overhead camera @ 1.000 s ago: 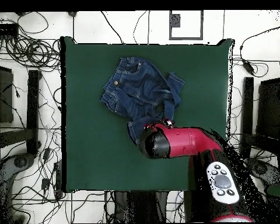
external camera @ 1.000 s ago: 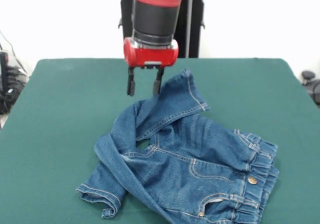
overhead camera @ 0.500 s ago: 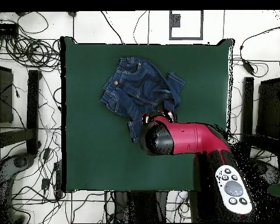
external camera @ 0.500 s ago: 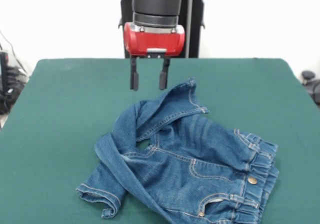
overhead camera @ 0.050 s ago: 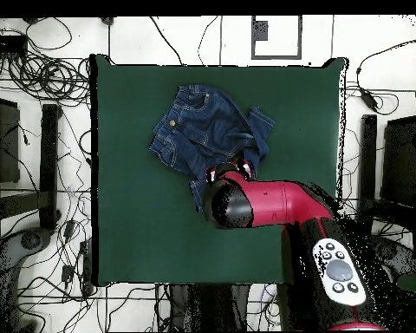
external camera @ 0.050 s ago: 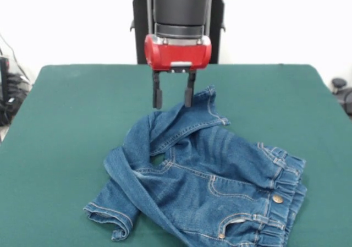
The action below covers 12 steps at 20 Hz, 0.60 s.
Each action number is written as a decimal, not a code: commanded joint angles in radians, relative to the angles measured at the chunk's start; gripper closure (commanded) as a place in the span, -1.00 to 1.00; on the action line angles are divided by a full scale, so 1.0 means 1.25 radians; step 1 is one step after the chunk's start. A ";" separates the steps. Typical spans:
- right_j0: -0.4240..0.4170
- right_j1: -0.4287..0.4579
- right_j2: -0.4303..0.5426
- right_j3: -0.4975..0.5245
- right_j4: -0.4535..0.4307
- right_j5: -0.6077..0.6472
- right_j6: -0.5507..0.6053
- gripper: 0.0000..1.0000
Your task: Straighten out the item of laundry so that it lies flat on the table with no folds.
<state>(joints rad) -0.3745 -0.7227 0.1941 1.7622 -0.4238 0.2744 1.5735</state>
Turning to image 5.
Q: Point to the blue denim jeans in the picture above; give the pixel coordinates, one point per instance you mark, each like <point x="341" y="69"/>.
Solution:
<point x="201" y="131"/>

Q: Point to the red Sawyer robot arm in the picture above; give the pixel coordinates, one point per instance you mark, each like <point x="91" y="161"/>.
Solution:
<point x="274" y="201"/>

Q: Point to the black flat box device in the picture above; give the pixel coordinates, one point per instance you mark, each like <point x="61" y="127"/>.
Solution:
<point x="5" y="43"/>

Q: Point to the black metal bar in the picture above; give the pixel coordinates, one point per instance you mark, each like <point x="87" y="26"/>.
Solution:
<point x="366" y="156"/>
<point x="49" y="166"/>

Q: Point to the dark green table cloth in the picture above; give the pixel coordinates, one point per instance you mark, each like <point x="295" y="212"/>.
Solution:
<point x="142" y="242"/>

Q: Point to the black power adapter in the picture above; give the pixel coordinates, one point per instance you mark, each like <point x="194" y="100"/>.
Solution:
<point x="369" y="97"/>

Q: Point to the black case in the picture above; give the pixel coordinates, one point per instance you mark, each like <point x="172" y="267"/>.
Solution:
<point x="400" y="163"/>
<point x="3" y="142"/>

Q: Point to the black power strip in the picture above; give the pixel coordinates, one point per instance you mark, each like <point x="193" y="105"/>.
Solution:
<point x="86" y="267"/>

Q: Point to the small black plug adapter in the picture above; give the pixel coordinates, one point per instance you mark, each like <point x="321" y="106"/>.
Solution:
<point x="67" y="273"/>

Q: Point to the grey square frame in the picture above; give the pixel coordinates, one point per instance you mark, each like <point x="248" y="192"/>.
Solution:
<point x="276" y="56"/>

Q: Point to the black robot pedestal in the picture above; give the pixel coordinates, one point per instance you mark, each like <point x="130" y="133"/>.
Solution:
<point x="208" y="305"/>

